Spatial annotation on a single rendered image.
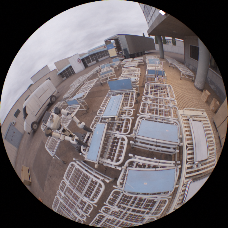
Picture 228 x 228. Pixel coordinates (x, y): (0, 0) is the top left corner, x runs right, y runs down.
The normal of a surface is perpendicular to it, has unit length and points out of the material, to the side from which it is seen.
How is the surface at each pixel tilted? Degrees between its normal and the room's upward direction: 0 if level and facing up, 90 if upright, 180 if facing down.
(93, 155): 1
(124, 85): 90
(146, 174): 5
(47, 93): 88
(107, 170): 0
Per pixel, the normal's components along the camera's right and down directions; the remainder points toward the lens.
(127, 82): -0.27, 0.78
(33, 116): 0.93, -0.07
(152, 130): -0.23, -0.73
